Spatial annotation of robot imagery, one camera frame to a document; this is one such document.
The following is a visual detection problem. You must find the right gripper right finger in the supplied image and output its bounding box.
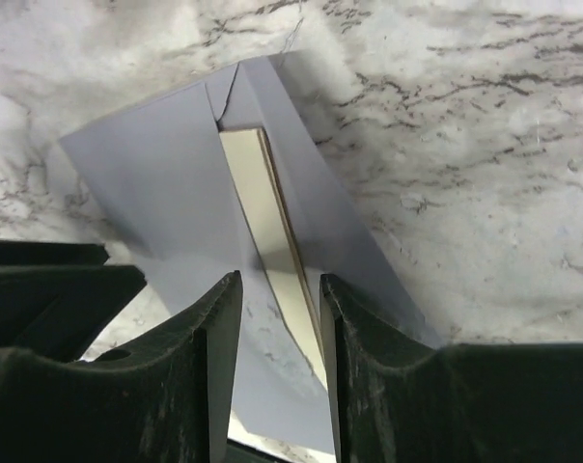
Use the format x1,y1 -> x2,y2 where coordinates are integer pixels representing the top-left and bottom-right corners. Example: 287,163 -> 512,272
320,274 -> 583,462

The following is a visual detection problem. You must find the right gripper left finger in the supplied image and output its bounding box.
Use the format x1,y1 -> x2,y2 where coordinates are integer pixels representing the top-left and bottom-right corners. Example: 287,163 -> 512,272
0,271 -> 242,462

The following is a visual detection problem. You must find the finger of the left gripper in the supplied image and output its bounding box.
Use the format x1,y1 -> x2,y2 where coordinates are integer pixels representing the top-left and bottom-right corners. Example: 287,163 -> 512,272
0,240 -> 146,362

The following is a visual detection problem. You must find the grey envelope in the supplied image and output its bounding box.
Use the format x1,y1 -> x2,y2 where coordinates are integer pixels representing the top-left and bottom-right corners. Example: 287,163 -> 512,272
61,52 -> 440,462

